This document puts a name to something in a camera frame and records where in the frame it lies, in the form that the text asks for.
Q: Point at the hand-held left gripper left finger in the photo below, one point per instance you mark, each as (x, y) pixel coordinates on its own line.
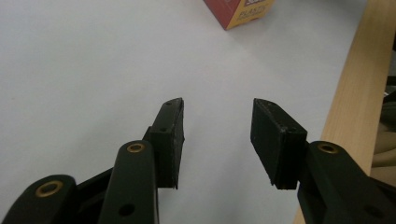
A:
(166, 149)

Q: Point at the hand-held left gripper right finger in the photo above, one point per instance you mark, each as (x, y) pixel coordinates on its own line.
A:
(274, 146)

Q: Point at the light wooden table edge strip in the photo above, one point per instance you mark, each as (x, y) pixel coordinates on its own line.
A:
(358, 93)

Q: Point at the red and yellow cardboard box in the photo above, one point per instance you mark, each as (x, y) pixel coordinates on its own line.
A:
(236, 12)

